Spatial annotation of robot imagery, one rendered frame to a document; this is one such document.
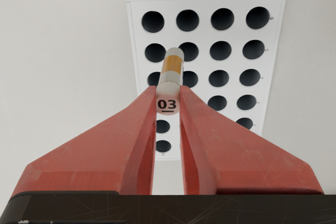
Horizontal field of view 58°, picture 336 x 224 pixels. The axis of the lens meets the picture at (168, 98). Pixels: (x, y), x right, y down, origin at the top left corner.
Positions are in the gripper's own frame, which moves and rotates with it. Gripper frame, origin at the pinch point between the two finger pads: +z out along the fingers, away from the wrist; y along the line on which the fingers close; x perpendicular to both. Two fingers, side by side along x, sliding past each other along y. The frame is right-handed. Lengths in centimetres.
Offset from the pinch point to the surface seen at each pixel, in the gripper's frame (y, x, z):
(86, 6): 5.3, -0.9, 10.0
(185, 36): -1.0, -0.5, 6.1
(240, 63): -4.3, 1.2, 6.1
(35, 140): 11.9, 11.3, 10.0
